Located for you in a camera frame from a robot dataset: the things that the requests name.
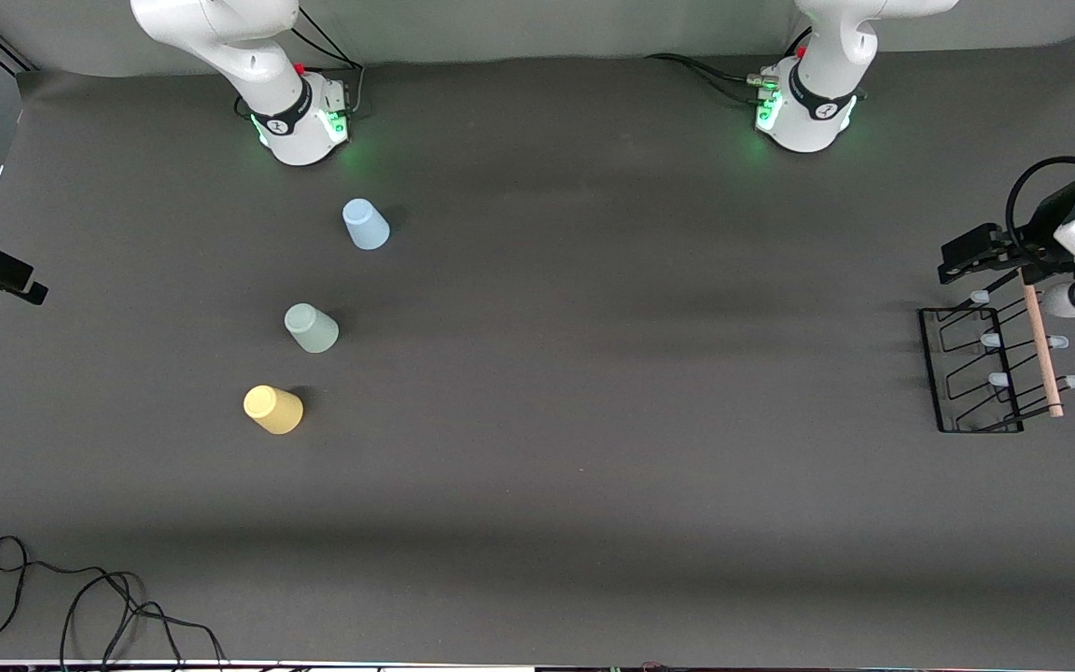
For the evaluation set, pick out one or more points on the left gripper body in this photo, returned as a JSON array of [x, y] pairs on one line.
[[1054, 216]]

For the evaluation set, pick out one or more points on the yellow plastic cup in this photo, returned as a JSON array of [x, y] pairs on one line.
[[273, 411]]

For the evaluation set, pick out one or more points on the pale green plastic cup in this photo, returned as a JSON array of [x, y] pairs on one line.
[[312, 329]]

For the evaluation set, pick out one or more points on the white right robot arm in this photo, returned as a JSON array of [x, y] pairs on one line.
[[290, 112]]

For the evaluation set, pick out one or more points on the pale blue plastic cup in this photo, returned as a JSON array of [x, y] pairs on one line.
[[366, 227]]

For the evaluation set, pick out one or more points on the dark grey table mat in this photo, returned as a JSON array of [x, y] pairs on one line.
[[640, 523]]

